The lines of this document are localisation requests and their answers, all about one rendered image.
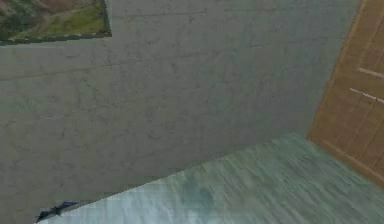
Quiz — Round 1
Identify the framed landscape picture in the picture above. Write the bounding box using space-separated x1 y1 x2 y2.
0 0 113 47

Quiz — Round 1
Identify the brown wooden cupboard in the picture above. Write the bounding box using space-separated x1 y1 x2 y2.
306 0 384 190

